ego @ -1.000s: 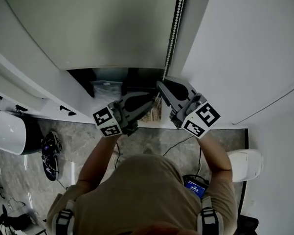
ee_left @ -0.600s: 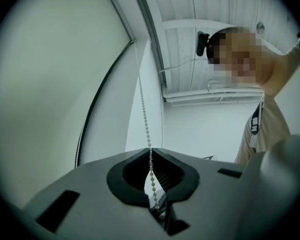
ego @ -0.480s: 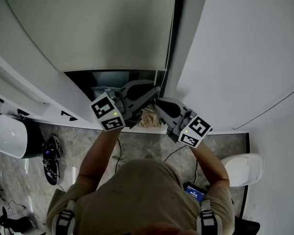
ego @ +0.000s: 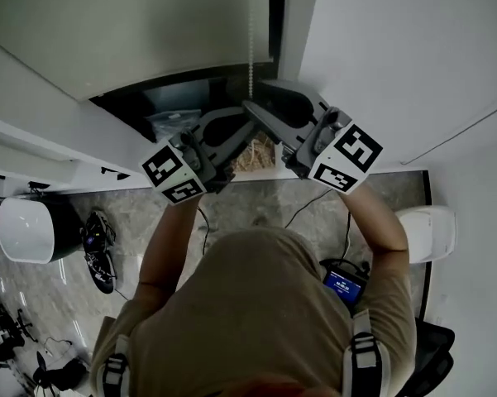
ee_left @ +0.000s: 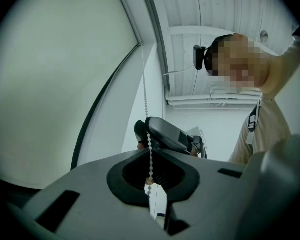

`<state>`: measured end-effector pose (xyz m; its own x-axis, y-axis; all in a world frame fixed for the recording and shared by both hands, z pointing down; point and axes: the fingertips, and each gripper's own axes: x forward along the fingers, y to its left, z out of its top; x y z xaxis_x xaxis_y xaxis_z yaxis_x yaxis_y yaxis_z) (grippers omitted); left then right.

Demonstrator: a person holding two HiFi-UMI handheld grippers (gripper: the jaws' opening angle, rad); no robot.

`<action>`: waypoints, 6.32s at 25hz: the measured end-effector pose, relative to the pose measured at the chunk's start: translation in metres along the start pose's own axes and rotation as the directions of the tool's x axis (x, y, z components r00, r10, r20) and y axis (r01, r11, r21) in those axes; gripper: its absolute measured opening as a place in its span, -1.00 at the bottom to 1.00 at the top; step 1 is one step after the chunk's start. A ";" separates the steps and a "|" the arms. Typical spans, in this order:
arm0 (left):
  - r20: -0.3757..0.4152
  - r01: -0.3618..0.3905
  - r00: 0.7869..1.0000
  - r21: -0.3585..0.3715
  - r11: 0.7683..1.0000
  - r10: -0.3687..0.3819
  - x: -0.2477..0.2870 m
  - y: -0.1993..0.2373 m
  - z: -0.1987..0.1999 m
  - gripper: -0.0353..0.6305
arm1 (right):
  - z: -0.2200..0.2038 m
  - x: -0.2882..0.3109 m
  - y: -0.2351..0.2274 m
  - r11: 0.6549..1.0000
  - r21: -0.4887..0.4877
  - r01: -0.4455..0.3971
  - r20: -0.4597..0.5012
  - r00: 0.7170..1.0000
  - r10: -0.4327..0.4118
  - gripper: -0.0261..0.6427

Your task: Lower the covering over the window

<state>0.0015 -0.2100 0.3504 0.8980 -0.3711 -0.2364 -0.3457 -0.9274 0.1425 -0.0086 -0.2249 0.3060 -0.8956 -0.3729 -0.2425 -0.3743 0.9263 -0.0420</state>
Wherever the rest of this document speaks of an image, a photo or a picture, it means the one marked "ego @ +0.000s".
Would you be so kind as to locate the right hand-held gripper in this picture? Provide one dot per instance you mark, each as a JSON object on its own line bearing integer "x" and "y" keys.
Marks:
{"x": 347, "y": 159}

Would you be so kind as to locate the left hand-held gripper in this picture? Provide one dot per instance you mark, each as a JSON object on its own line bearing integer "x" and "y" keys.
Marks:
{"x": 163, "y": 168}

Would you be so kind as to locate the white roller blind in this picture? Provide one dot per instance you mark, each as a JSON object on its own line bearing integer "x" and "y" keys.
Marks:
{"x": 128, "y": 23}

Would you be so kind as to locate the person's right forearm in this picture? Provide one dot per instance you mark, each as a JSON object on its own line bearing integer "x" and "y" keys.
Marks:
{"x": 376, "y": 221}

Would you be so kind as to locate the person's left forearm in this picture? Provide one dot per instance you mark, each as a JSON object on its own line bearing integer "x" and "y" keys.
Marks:
{"x": 165, "y": 250}

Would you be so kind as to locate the beige straw bundle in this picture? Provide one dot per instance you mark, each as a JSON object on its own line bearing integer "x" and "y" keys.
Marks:
{"x": 258, "y": 157}

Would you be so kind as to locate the clear plastic bag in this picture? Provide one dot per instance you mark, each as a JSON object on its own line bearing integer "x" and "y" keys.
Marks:
{"x": 169, "y": 124}

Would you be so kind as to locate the small black angular device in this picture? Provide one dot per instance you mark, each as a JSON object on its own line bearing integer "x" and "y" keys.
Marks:
{"x": 122, "y": 176}

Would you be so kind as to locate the blue screen handheld device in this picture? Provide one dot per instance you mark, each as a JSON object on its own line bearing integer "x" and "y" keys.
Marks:
{"x": 343, "y": 285}

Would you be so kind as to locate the small black tripod device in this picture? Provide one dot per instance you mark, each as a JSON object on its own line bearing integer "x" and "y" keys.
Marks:
{"x": 39, "y": 185}

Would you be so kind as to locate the person's beige shirt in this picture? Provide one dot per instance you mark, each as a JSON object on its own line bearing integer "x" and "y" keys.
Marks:
{"x": 252, "y": 325}

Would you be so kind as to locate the white rounded bin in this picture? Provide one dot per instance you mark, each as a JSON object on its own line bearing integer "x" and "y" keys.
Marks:
{"x": 432, "y": 234}

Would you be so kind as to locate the black wheeled stand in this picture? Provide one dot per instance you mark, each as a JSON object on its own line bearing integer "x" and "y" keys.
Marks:
{"x": 12, "y": 327}

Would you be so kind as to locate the black floor equipment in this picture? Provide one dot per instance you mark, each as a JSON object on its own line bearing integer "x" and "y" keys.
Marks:
{"x": 62, "y": 372}

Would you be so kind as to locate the black mesh office chair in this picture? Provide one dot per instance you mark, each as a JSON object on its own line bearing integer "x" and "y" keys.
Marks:
{"x": 436, "y": 358}

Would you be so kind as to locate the black window frame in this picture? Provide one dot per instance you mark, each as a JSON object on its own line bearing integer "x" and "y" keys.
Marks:
{"x": 124, "y": 103}

